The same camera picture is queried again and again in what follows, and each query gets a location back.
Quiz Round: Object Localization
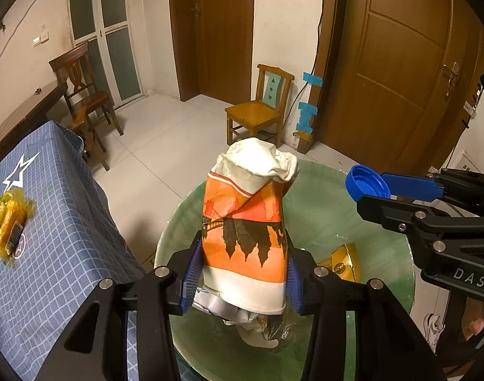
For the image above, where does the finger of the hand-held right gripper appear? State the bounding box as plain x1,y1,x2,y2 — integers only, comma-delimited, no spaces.
356,194,484,244
380,168,484,208

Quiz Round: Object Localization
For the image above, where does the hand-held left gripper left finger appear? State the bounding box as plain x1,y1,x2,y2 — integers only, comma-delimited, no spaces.
35,239,203,381

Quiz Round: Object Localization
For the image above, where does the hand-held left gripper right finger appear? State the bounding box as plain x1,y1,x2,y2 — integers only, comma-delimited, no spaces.
285,241,438,381

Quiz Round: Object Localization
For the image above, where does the blue bottle cap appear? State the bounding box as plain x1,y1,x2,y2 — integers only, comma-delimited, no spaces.
344,164,392,203

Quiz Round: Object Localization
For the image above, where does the green plastic bin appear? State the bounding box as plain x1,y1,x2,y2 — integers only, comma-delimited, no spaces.
153,154,418,381

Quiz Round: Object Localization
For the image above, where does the gold box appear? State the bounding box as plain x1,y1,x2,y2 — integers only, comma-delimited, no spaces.
316,242,362,284

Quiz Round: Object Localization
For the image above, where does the orange white carton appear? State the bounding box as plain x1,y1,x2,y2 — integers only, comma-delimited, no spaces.
201,137,301,315

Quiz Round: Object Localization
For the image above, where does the person's right hand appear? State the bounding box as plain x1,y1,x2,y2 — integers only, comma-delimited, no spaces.
461,297,484,342

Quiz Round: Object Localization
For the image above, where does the brown cardboard piece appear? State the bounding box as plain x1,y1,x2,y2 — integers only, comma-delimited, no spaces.
293,131,315,155

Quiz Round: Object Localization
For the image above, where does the blue star checked tablecloth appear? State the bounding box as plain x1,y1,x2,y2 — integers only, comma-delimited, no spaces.
0,121,147,381

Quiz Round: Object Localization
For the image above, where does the small light wooden chair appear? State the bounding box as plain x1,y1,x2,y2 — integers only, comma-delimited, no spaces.
225,63,295,148

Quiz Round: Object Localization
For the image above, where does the yellow plastic wrapper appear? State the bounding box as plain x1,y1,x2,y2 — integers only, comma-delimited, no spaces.
0,189,37,261

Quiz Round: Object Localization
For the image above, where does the dark wooden chair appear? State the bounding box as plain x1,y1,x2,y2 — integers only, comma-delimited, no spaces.
48,40,124,172

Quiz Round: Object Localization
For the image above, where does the dark wooden dining table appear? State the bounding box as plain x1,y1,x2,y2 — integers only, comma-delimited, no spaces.
0,81,69,160

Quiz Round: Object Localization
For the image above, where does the glass double door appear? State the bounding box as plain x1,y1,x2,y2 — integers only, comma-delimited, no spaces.
67,0,146,109

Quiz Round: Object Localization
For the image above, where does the white wall socket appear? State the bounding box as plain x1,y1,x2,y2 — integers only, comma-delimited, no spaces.
455,150,476,172

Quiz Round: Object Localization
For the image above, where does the black cable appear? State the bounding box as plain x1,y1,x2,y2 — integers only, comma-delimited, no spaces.
288,0,327,152

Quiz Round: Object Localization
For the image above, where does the white light switch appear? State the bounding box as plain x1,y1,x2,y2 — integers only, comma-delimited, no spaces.
31,23,51,47

